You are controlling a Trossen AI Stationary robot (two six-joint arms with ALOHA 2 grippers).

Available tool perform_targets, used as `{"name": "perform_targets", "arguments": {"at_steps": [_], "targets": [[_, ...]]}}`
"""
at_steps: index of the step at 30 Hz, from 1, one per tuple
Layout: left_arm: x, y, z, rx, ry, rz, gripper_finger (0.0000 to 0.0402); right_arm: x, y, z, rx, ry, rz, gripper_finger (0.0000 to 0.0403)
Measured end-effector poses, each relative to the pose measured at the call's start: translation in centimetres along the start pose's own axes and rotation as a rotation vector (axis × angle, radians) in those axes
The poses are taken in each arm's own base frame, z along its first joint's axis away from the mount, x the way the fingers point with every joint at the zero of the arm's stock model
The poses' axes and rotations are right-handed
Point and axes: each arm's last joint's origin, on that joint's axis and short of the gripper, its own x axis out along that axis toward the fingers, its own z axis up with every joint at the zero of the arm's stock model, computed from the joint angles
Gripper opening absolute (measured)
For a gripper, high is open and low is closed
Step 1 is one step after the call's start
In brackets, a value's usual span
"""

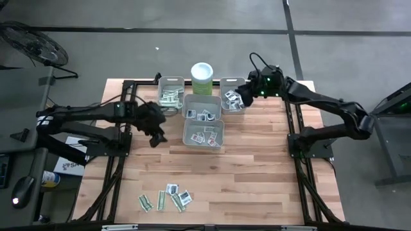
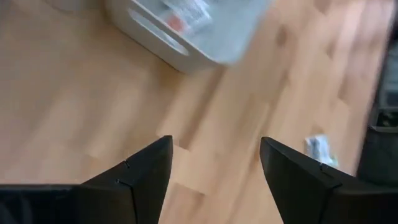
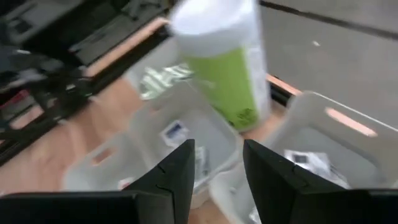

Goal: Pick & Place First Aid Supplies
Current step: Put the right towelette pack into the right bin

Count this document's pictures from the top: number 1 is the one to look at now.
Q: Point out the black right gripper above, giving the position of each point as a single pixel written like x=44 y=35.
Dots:
x=269 y=88

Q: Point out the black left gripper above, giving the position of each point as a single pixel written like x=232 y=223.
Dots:
x=149 y=118

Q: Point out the large dark print packet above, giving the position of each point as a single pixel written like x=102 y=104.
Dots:
x=232 y=102

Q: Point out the green striped white packet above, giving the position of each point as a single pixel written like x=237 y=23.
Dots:
x=161 y=200
x=169 y=100
x=177 y=203
x=168 y=95
x=176 y=90
x=170 y=105
x=145 y=203

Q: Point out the blue print white packet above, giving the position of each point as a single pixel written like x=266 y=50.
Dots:
x=201 y=117
x=191 y=113
x=210 y=115

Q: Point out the dark print white packet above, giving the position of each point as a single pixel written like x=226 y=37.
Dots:
x=172 y=189
x=239 y=104
x=231 y=94
x=185 y=198

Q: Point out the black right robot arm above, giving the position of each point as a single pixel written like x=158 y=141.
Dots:
x=321 y=99

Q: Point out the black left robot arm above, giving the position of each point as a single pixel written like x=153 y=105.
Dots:
x=90 y=115

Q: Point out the white plastic storage bin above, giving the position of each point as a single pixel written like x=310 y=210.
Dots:
x=199 y=102
x=226 y=85
x=189 y=126
x=170 y=84

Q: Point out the black print white packet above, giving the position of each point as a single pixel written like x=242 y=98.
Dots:
x=208 y=129

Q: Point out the green wipes canister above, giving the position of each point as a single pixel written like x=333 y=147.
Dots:
x=202 y=72

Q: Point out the white printed box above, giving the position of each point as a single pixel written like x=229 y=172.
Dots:
x=69 y=167

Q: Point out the black desk beam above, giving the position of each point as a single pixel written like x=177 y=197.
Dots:
x=61 y=150

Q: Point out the white drink can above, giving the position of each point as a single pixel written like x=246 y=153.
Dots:
x=51 y=179

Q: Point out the grey side desk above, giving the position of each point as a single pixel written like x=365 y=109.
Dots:
x=19 y=96
x=16 y=218

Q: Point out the black floor fan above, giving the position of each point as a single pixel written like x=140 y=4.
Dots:
x=35 y=45

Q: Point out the black computer mouse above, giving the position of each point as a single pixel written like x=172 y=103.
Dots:
x=22 y=191

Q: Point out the dark desk device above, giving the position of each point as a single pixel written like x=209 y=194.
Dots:
x=4 y=171

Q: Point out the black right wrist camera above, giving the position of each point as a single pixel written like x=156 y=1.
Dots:
x=273 y=72

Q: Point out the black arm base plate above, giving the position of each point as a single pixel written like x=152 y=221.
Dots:
x=321 y=150
x=96 y=150

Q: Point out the silver table edge bracket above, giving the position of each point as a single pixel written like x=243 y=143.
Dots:
x=118 y=227
x=298 y=228

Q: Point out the black neighbouring station frame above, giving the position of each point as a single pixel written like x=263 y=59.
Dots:
x=391 y=154

